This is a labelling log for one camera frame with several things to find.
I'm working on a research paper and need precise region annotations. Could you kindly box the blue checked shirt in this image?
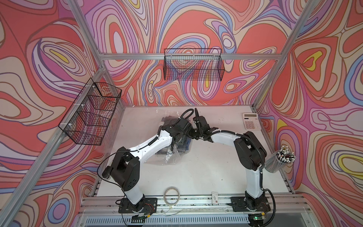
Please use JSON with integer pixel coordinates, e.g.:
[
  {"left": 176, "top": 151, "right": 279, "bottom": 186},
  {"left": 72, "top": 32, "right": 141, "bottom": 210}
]
[{"left": 156, "top": 136, "right": 192, "bottom": 155}]

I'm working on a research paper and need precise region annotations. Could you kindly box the clear plastic vacuum bag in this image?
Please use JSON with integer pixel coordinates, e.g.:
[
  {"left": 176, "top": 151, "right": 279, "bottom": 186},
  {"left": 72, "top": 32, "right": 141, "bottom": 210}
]
[{"left": 146, "top": 113, "right": 192, "bottom": 166}]

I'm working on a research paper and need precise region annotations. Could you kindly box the grey plaid shirt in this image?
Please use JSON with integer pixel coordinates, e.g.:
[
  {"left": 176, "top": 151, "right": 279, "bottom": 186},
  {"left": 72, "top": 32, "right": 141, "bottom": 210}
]
[{"left": 157, "top": 115, "right": 182, "bottom": 135}]

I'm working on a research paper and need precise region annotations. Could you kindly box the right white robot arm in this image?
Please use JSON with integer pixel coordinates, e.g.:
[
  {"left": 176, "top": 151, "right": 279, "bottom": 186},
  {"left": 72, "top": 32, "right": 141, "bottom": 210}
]
[{"left": 190, "top": 114, "right": 267, "bottom": 206}]

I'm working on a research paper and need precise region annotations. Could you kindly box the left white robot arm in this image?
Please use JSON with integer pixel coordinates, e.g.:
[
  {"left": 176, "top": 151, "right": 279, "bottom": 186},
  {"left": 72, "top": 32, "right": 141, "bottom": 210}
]
[{"left": 102, "top": 117, "right": 192, "bottom": 206}]

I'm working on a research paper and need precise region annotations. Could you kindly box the white pink calculator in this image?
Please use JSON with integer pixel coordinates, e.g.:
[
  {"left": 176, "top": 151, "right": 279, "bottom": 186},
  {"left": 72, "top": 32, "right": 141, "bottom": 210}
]
[{"left": 243, "top": 113, "right": 261, "bottom": 131}]

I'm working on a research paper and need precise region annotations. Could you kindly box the small white tag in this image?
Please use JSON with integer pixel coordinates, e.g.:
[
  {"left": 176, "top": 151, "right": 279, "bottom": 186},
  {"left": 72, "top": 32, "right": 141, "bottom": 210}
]
[{"left": 211, "top": 192, "right": 218, "bottom": 205}]

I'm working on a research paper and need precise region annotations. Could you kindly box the cup of pens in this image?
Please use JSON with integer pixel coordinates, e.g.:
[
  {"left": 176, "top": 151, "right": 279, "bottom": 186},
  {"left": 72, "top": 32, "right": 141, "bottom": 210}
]
[{"left": 265, "top": 145, "right": 296, "bottom": 173}]

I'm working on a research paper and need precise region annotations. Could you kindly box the back black wire basket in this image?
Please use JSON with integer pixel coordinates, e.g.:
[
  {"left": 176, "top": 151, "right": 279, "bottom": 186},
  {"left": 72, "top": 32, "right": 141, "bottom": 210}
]
[{"left": 163, "top": 47, "right": 225, "bottom": 81}]

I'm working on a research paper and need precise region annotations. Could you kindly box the black wire basket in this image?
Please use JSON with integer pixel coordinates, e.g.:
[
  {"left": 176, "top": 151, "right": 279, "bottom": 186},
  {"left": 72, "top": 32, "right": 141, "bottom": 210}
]
[
  {"left": 163, "top": 47, "right": 225, "bottom": 81},
  {"left": 58, "top": 79, "right": 122, "bottom": 146}
]

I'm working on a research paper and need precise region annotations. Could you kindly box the coiled white cable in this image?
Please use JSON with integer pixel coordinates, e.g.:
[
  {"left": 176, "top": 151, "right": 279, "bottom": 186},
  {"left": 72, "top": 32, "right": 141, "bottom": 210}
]
[{"left": 163, "top": 186, "right": 181, "bottom": 206}]

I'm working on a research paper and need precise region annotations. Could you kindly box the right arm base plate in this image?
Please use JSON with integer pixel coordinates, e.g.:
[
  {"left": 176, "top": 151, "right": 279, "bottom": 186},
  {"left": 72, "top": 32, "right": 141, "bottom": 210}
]
[{"left": 227, "top": 197, "right": 271, "bottom": 213}]

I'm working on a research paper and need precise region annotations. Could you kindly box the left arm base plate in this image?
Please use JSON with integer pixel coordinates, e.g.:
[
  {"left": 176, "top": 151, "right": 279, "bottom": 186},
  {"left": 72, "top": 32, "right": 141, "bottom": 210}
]
[{"left": 115, "top": 197, "right": 158, "bottom": 214}]

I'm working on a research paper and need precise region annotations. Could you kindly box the left black wire basket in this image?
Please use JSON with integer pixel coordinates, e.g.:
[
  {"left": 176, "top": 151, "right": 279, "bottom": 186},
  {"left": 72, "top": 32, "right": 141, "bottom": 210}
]
[{"left": 58, "top": 79, "right": 122, "bottom": 146}]

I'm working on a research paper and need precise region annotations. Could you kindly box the aluminium frame rail front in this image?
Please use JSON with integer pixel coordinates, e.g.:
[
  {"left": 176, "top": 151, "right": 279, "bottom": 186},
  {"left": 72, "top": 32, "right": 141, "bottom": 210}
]
[{"left": 75, "top": 194, "right": 317, "bottom": 227}]

